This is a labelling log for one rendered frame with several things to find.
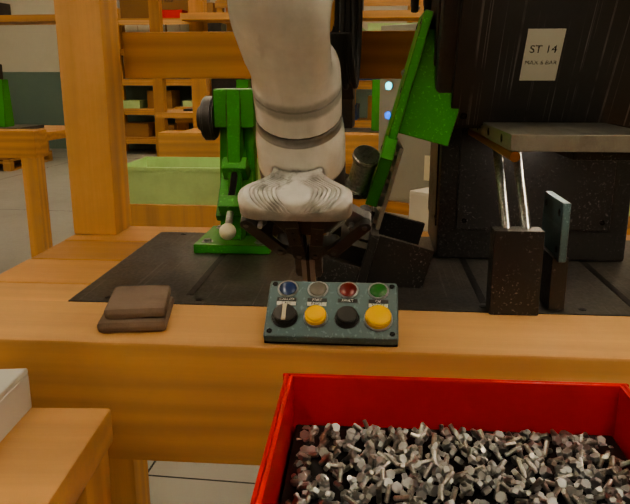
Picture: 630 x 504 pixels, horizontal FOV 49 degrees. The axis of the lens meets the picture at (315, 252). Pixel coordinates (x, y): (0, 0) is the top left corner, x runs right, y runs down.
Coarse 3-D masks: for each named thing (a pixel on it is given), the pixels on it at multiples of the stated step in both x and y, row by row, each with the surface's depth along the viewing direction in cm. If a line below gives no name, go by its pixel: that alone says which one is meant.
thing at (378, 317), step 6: (372, 306) 77; (378, 306) 77; (366, 312) 77; (372, 312) 76; (378, 312) 76; (384, 312) 76; (390, 312) 76; (366, 318) 76; (372, 318) 76; (378, 318) 76; (384, 318) 76; (390, 318) 76; (372, 324) 76; (378, 324) 75; (384, 324) 75
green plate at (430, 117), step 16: (432, 16) 88; (416, 32) 94; (432, 32) 90; (416, 48) 89; (432, 48) 90; (416, 64) 89; (432, 64) 90; (416, 80) 91; (432, 80) 91; (400, 96) 91; (416, 96) 92; (432, 96) 92; (448, 96) 91; (400, 112) 91; (416, 112) 92; (432, 112) 92; (448, 112) 92; (400, 128) 93; (416, 128) 93; (432, 128) 93; (448, 128) 92; (448, 144) 93
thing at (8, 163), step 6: (48, 144) 989; (48, 150) 989; (48, 156) 988; (0, 162) 881; (6, 162) 881; (12, 162) 886; (18, 162) 970; (6, 168) 883; (12, 168) 887; (18, 168) 902
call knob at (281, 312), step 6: (282, 306) 77; (288, 306) 77; (276, 312) 77; (282, 312) 77; (288, 312) 77; (294, 312) 77; (276, 318) 76; (282, 318) 76; (288, 318) 76; (294, 318) 77; (282, 324) 76
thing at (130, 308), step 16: (128, 288) 87; (144, 288) 87; (160, 288) 87; (112, 304) 81; (128, 304) 81; (144, 304) 81; (160, 304) 81; (112, 320) 80; (128, 320) 80; (144, 320) 80; (160, 320) 80
